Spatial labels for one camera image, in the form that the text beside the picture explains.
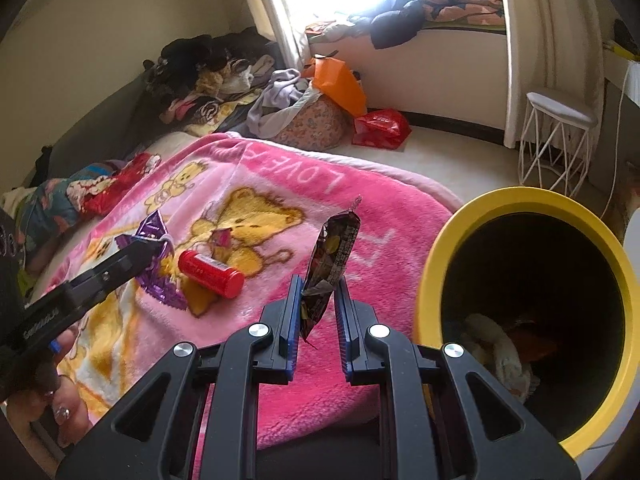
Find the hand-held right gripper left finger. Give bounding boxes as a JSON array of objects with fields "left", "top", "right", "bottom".
[{"left": 55, "top": 275, "right": 307, "bottom": 480}]

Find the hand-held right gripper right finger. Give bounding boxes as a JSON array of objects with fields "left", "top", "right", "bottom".
[{"left": 334, "top": 277, "right": 581, "bottom": 480}]

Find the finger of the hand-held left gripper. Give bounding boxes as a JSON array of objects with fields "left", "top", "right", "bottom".
[{"left": 22, "top": 239, "right": 164, "bottom": 349}]

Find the purple snack wrapper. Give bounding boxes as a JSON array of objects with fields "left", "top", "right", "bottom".
[{"left": 116, "top": 210, "right": 188, "bottom": 311}]

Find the dark colourful snack wrapper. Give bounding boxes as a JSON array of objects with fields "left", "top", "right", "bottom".
[{"left": 300, "top": 197, "right": 362, "bottom": 348}]

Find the yellow trash bin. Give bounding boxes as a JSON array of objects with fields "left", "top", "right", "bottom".
[{"left": 412, "top": 186, "right": 640, "bottom": 461}]

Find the white plastic bag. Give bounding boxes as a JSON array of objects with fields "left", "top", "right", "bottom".
[{"left": 462, "top": 312, "right": 533, "bottom": 401}]

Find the person's left hand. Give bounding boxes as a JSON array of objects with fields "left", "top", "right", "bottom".
[{"left": 0, "top": 342, "right": 94, "bottom": 449}]

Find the floral printed garment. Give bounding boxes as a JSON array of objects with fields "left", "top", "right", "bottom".
[{"left": 15, "top": 160, "right": 126, "bottom": 261}]

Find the red cloth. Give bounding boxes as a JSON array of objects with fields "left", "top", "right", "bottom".
[{"left": 82, "top": 152, "right": 161, "bottom": 216}]

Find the red plastic canister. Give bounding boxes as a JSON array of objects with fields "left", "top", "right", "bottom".
[{"left": 178, "top": 250, "right": 246, "bottom": 300}]

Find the pink printed blanket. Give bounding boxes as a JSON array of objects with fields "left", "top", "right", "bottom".
[{"left": 30, "top": 131, "right": 463, "bottom": 466}]

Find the floral fabric basket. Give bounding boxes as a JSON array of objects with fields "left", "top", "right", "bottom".
[{"left": 272, "top": 96, "right": 351, "bottom": 151}]

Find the red shopping bag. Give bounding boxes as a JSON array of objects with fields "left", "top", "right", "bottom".
[{"left": 352, "top": 108, "right": 412, "bottom": 150}]

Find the pile of clothes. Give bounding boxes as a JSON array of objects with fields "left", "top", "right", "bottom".
[{"left": 142, "top": 34, "right": 281, "bottom": 133}]

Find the grey lavender garment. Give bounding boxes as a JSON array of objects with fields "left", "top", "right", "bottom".
[{"left": 247, "top": 67, "right": 321, "bottom": 138}]

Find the orange paper bag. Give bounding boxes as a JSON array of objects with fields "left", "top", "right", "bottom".
[{"left": 302, "top": 55, "right": 368, "bottom": 118}]

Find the bedding on window sill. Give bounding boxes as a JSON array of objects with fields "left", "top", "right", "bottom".
[{"left": 370, "top": 0, "right": 451, "bottom": 51}]

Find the narrow cream curtain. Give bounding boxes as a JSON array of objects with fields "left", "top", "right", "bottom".
[{"left": 232, "top": 0, "right": 313, "bottom": 68}]

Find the orange patterned quilt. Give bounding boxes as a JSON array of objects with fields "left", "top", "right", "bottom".
[{"left": 420, "top": 0, "right": 506, "bottom": 26}]

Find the wide cream curtain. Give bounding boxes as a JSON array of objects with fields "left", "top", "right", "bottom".
[{"left": 500, "top": 0, "right": 608, "bottom": 148}]

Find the white dressing table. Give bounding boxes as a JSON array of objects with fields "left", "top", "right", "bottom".
[{"left": 602, "top": 40, "right": 640, "bottom": 111}]

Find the white wire stool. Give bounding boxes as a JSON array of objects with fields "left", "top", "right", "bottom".
[{"left": 517, "top": 91, "right": 598, "bottom": 197}]

